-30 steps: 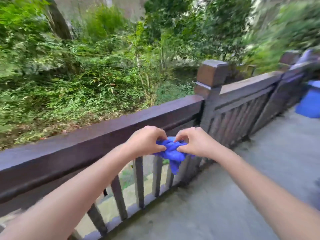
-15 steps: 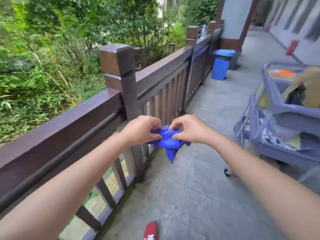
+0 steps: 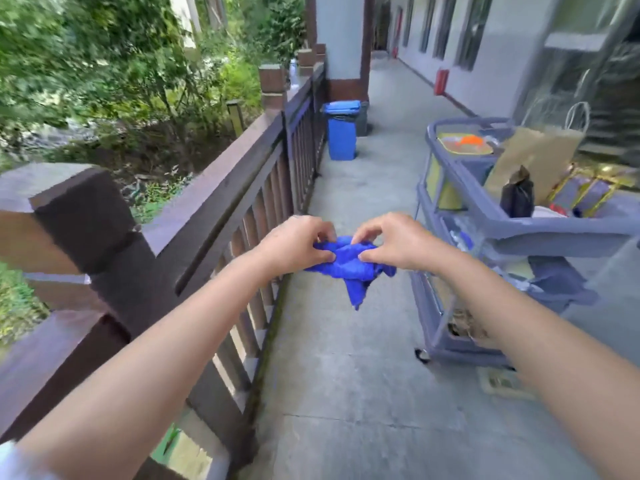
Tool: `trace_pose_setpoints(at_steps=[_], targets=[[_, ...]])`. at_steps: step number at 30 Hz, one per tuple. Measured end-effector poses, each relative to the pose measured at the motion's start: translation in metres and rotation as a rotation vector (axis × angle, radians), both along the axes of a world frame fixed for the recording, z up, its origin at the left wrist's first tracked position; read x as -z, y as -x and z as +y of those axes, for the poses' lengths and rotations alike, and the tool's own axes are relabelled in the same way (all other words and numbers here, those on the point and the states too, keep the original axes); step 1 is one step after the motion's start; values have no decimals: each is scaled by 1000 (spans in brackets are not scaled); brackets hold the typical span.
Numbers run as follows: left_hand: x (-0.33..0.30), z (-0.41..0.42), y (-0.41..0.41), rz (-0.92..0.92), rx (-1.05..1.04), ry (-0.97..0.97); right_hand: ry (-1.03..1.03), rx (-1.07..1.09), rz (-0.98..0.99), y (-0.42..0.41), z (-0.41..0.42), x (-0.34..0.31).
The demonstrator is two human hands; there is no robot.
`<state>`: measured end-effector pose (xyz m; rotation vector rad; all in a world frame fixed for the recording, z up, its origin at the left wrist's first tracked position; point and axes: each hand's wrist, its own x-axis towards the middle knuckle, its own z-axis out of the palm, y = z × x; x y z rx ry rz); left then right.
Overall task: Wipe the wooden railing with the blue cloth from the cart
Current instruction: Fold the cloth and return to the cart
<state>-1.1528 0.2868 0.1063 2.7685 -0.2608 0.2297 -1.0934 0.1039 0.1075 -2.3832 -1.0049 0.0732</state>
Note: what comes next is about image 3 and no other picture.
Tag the red fire extinguisher box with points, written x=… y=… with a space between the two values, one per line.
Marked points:
x=441 y=82

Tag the dark brown pouch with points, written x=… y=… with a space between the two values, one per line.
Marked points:
x=518 y=194

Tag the yellow bin with orange item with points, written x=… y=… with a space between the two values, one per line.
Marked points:
x=462 y=144

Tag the person's right hand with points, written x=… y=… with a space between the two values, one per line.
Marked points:
x=400 y=242

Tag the grey trash bin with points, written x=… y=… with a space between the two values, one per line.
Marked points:
x=363 y=119

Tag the gold striped package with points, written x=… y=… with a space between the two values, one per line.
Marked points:
x=590 y=189

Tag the grey cloth on cart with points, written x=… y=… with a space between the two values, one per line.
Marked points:
x=560 y=284

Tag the person's left hand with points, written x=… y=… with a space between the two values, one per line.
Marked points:
x=290 y=247

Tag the blue cleaning cloth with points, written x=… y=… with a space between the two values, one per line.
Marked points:
x=350 y=264

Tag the blue trash bin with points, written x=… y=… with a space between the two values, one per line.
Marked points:
x=342 y=129

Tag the grey cleaning cart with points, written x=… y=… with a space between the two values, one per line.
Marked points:
x=500 y=234

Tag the person's left thumb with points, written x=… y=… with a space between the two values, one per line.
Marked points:
x=320 y=253

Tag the brown paper bag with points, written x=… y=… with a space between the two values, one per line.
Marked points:
x=540 y=154

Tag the white sleeve cuff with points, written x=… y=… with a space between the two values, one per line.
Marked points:
x=20 y=462

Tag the green trees and bushes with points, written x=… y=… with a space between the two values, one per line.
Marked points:
x=115 y=74

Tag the brown wooden railing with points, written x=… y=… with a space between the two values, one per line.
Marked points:
x=215 y=214

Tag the person's right forearm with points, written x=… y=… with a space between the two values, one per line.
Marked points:
x=545 y=344

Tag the person's left forearm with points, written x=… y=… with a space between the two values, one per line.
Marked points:
x=145 y=364

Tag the person's right thumb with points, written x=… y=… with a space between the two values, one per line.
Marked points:
x=372 y=254

